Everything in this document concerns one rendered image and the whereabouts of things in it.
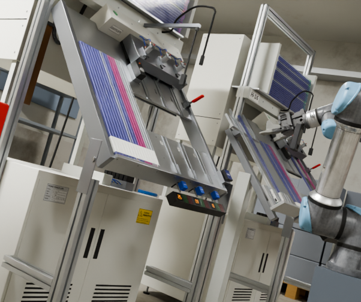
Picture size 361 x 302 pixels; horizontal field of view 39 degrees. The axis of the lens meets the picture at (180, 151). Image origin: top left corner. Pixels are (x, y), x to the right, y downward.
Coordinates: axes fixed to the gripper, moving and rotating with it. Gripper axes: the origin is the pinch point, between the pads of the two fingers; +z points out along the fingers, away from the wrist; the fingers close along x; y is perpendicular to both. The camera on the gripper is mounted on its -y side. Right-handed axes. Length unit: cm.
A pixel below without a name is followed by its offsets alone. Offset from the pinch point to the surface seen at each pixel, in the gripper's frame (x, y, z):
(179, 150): 38.3, -6.5, 23.6
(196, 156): 25.1, -6.5, 22.4
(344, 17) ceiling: -290, 191, -25
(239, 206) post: -7.3, -24.8, 20.5
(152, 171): 64, -20, 22
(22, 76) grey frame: 82, 24, 60
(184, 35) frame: 10, 58, 24
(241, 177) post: -7.3, -11.9, 16.6
